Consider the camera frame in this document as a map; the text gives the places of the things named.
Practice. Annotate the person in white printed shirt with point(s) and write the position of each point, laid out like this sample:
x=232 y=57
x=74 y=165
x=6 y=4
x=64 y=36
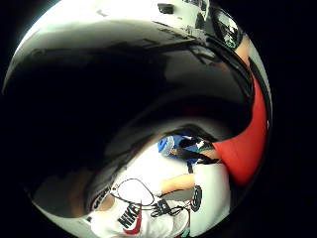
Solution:
x=211 y=185

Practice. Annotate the black round badge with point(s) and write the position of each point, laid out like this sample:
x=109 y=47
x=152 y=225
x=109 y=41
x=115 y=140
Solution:
x=196 y=199

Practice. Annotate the small black clip device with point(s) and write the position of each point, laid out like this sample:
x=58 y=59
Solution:
x=161 y=207

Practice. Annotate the red flat object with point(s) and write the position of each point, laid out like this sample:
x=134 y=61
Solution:
x=246 y=148

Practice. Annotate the black box device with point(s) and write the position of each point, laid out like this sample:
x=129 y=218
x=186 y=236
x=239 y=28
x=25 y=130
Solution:
x=165 y=8

